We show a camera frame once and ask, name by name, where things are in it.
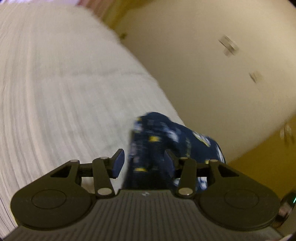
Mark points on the beige wall switch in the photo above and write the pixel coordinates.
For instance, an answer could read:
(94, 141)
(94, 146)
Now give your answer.
(256, 76)

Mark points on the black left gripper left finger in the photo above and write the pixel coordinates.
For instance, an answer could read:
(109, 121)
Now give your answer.
(67, 179)

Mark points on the white wall socket with plug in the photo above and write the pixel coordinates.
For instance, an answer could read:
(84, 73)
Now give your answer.
(230, 47)

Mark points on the white ribbed bedspread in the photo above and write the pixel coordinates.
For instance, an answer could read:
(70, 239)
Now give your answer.
(69, 90)

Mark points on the navy patterned fleece garment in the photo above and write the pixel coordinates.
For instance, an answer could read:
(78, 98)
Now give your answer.
(152, 135)

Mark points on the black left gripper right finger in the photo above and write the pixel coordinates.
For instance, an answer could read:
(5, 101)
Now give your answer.
(188, 170)

